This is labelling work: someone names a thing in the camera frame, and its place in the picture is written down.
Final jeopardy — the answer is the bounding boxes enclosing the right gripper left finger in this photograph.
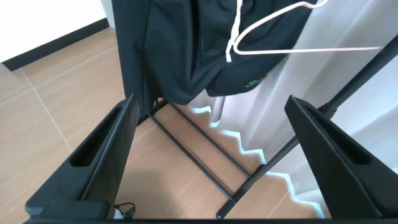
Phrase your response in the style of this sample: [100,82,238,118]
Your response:
[25,92,140,220]

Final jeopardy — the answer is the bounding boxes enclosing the beige curtain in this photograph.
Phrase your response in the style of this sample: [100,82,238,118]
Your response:
[186,0,398,218]

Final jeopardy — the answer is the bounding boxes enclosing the pink clothes hanger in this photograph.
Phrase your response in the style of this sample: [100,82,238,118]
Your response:
[233,0,384,56]

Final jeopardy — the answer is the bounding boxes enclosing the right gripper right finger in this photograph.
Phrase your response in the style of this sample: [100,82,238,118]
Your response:
[284,95,398,219]

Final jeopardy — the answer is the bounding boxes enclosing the black shorts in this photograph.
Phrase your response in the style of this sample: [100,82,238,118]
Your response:
[111,0,318,116]

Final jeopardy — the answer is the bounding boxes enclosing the black clothes rack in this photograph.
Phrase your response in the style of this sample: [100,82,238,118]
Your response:
[136,33,398,220]

